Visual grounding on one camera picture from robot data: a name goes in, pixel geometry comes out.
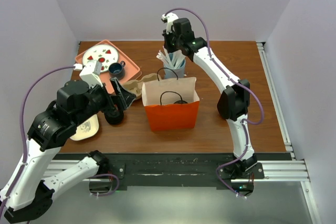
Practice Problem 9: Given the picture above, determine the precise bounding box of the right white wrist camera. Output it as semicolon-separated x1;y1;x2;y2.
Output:
161;12;178;34

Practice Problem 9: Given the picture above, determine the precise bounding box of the black lid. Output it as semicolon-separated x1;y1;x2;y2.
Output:
174;100;187;104

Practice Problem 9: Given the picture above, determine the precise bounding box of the cardboard cup carrier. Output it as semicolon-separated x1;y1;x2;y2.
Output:
122;73;162;100

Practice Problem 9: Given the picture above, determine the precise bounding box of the cream panda plate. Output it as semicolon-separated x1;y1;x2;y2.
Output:
70;114;99;141

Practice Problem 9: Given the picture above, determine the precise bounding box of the dark blue mug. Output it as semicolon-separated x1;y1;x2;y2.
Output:
108;61;125;80

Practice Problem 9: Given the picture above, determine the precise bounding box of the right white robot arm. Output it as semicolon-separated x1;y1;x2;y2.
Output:
161;13;257;178

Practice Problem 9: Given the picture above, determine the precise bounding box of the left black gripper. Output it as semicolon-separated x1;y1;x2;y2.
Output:
73;76;137;125

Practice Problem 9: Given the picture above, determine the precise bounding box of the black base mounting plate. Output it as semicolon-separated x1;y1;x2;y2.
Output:
52;152;293;192

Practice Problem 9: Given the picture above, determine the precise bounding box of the white wrapped straws bundle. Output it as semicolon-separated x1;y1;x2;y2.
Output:
156;47;186;69

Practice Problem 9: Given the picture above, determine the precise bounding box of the watermelon pattern plate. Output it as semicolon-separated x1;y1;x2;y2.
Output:
82;44;119;73

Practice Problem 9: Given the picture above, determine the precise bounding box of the orange paper bag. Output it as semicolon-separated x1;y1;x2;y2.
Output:
142;77;200;132

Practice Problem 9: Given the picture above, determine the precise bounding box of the stack of black lids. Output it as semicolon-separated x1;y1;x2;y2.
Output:
104;111;124;125

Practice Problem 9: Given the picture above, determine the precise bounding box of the aluminium frame rail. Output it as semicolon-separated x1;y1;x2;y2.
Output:
256;41;322;224

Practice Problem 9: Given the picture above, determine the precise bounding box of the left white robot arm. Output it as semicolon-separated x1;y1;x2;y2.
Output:
1;78;136;223

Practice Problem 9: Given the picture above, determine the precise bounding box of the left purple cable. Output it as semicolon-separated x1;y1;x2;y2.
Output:
0;65;82;217

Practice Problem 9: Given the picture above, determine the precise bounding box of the blue straw holder cup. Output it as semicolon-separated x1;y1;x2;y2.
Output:
163;51;186;79

